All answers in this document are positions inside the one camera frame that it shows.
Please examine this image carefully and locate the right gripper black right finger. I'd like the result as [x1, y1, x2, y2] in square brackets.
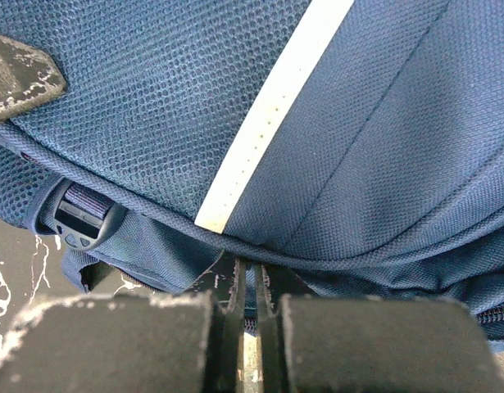
[255, 265, 504, 392]

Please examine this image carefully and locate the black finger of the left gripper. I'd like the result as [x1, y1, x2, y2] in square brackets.
[0, 34, 66, 123]

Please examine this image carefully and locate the navy blue student backpack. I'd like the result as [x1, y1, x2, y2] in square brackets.
[0, 1, 504, 351]

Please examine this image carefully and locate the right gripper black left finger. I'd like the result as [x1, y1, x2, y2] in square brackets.
[0, 253, 246, 392]

